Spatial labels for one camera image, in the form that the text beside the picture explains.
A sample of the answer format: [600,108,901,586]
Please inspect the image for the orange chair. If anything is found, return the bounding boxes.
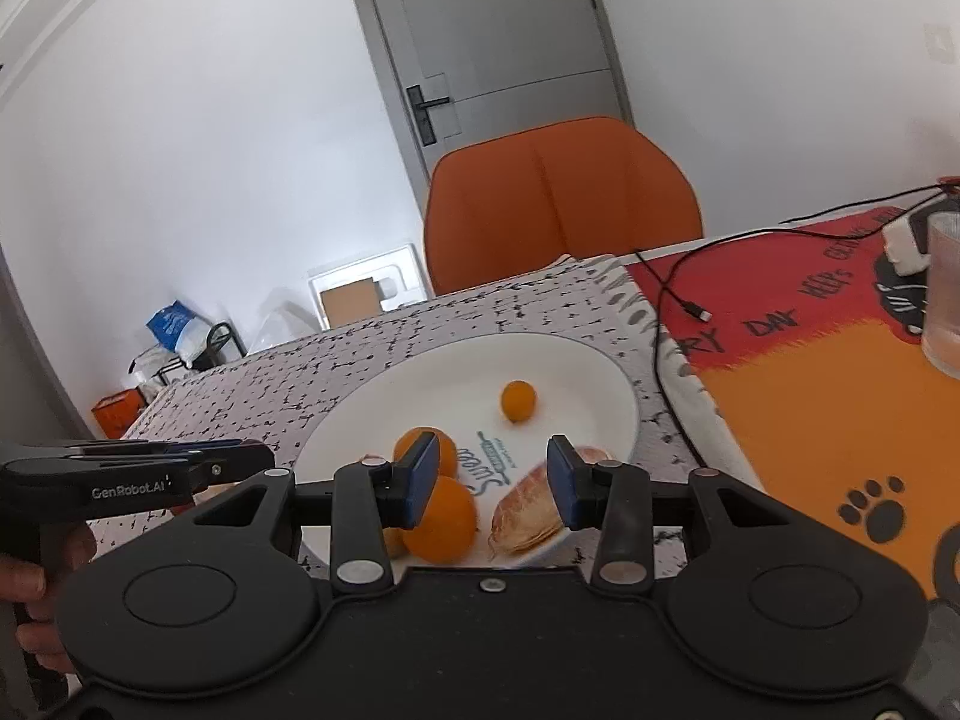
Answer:
[422,116,706,297]

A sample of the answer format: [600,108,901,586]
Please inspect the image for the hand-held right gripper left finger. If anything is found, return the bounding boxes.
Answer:
[191,433,442,595]

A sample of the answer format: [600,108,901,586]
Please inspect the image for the orange cardboard box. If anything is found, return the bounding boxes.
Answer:
[91,388,147,440]

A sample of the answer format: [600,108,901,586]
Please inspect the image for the clear plastic cup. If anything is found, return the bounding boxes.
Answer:
[921,211,960,376]

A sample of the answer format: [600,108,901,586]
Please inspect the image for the grey door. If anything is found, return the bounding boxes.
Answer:
[337,0,638,215]

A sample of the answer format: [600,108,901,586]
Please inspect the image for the person's left hand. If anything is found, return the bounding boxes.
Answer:
[0,521,98,680]

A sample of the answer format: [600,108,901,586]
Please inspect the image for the small orange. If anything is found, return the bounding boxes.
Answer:
[501,380,538,422]

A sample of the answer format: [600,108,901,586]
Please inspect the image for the orange and red printed mat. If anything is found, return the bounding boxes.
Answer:
[626,202,960,601]

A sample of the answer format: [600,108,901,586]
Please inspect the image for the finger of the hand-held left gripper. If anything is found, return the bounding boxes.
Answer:
[45,438,245,460]
[161,444,276,497]

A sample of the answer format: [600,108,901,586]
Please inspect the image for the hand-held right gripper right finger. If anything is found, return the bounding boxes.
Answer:
[546,435,797,593]

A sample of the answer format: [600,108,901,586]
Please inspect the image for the large orange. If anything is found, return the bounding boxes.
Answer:
[394,426,460,481]
[401,475,479,565]

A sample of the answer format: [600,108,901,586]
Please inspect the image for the black cable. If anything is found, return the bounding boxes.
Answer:
[634,180,960,488]

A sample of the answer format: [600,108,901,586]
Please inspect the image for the black door handle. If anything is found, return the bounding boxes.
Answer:
[407,86,451,147]

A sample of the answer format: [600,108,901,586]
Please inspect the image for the clear plastic bag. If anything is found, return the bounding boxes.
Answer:
[247,289,320,353]

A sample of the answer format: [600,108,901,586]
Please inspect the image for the white charger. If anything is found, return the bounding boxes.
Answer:
[881,214,935,278]

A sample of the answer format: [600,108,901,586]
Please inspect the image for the white ceramic plate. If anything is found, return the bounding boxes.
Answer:
[295,332,641,571]

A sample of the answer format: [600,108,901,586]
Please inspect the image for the blue plastic bag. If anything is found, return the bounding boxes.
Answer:
[146,302,211,361]

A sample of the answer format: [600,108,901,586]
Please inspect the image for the white foam box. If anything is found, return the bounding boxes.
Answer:
[307,244,421,331]

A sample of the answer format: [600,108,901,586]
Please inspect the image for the bread slices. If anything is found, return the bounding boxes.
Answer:
[489,461,575,557]

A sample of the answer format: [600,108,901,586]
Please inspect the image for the white patterned tablecloth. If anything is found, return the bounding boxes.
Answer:
[120,255,721,593]

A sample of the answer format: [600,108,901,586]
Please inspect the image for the black metal rack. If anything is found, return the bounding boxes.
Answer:
[154,321,247,383]

